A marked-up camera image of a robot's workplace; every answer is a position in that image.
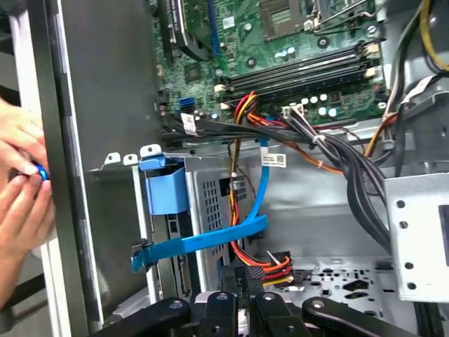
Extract round black tool blue ring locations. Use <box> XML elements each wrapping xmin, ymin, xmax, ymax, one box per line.
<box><xmin>8</xmin><ymin>158</ymin><xmax>51</xmax><ymax>184</ymax></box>

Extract person's bare hand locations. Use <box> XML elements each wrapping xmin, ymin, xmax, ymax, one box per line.
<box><xmin>0</xmin><ymin>96</ymin><xmax>47</xmax><ymax>176</ymax></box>
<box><xmin>0</xmin><ymin>175</ymin><xmax>58</xmax><ymax>270</ymax></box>

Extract brown orange wire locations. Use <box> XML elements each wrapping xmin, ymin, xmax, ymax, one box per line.
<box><xmin>363</xmin><ymin>110</ymin><xmax>401</xmax><ymax>159</ymax></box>

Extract blue data wire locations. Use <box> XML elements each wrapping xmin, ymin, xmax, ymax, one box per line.
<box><xmin>130</xmin><ymin>137</ymin><xmax>270</xmax><ymax>275</ymax></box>

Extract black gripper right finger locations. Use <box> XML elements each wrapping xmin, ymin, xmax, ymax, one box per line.
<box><xmin>245</xmin><ymin>266</ymin><xmax>420</xmax><ymax>337</ymax></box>

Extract yellow black power wire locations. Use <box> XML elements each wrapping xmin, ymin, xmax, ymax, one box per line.
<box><xmin>417</xmin><ymin>0</ymin><xmax>449</xmax><ymax>73</ymax></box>

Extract black graphics card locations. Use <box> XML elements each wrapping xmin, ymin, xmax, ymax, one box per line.
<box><xmin>168</xmin><ymin>0</ymin><xmax>217</xmax><ymax>61</ymax></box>

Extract thick black wire bundle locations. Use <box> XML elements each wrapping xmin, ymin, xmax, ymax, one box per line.
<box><xmin>287</xmin><ymin>115</ymin><xmax>394</xmax><ymax>253</ymax></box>

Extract motherboard expansion slot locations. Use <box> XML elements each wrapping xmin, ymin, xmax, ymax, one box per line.
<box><xmin>156</xmin><ymin>0</ymin><xmax>175</xmax><ymax>66</ymax></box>

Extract green motherboard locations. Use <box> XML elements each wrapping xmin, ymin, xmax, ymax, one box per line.
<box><xmin>154</xmin><ymin>0</ymin><xmax>390</xmax><ymax>141</ymax></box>

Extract grey black wires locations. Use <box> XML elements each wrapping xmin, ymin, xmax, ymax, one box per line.
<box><xmin>382</xmin><ymin>0</ymin><xmax>427</xmax><ymax>120</ymax></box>

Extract thin metal locking lever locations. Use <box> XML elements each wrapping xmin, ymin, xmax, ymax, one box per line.
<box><xmin>313</xmin><ymin>9</ymin><xmax>379</xmax><ymax>35</ymax></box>

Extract black open PC case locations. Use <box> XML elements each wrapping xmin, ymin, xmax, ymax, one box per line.
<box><xmin>26</xmin><ymin>0</ymin><xmax>449</xmax><ymax>337</ymax></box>

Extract black RAM slot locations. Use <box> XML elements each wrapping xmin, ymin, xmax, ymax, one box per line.
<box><xmin>219</xmin><ymin>55</ymin><xmax>382</xmax><ymax>102</ymax></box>
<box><xmin>219</xmin><ymin>65</ymin><xmax>382</xmax><ymax>110</ymax></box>
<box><xmin>219</xmin><ymin>47</ymin><xmax>382</xmax><ymax>93</ymax></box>
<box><xmin>219</xmin><ymin>39</ymin><xmax>382</xmax><ymax>85</ymax></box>

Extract thin orange wire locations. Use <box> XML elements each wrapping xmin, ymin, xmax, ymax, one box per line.
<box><xmin>245</xmin><ymin>112</ymin><xmax>347</xmax><ymax>176</ymax></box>

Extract red orange yellow power wire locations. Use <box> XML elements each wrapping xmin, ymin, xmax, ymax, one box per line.
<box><xmin>227</xmin><ymin>90</ymin><xmax>295</xmax><ymax>305</ymax></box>

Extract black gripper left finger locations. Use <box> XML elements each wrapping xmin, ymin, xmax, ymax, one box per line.
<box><xmin>87</xmin><ymin>265</ymin><xmax>236</xmax><ymax>337</ymax></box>

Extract silver metal drive cage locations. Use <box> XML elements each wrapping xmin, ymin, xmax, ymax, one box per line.
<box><xmin>384</xmin><ymin>173</ymin><xmax>449</xmax><ymax>303</ymax></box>

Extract CPU socket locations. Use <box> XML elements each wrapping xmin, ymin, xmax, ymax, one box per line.
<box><xmin>304</xmin><ymin>0</ymin><xmax>382</xmax><ymax>36</ymax></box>

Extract black cable with white label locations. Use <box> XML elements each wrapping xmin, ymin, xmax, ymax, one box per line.
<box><xmin>161</xmin><ymin>112</ymin><xmax>295</xmax><ymax>143</ymax></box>

